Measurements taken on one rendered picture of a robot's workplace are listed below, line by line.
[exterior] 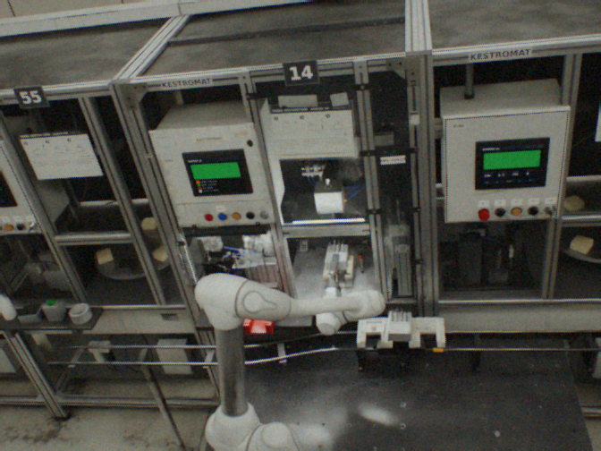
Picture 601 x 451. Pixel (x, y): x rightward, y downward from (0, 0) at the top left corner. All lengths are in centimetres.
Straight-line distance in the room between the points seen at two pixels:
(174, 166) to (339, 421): 124
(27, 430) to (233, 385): 206
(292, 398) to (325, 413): 17
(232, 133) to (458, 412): 143
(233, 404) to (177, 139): 102
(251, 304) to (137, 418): 198
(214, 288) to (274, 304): 22
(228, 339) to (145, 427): 168
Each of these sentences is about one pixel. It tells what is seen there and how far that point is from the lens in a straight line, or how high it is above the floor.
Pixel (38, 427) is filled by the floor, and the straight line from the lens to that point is 411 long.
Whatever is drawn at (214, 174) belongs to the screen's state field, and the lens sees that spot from 243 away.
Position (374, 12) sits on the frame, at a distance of 273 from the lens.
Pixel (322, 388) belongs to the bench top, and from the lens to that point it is 277.
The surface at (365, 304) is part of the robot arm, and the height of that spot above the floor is 113.
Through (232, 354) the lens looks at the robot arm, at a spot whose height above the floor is 123.
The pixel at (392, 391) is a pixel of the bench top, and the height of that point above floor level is 68.
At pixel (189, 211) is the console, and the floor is 145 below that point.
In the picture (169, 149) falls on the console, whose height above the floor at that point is 175.
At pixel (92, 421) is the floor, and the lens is 395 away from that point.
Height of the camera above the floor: 280
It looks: 35 degrees down
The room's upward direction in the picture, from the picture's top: 10 degrees counter-clockwise
